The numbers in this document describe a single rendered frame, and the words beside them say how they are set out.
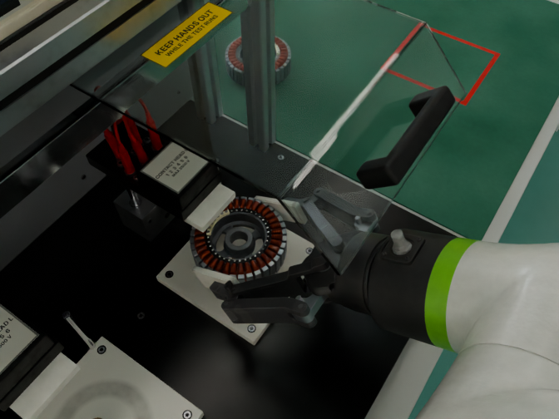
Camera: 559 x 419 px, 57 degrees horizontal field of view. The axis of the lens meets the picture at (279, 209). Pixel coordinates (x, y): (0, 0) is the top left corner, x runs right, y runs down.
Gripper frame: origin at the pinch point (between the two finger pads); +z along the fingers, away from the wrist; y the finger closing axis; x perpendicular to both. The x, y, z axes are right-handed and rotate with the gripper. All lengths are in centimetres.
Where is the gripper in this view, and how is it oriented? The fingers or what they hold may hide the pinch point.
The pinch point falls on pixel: (241, 241)
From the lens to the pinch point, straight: 61.1
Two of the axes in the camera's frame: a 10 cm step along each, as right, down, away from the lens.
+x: 4.1, 7.3, 5.5
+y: -5.6, 6.8, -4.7
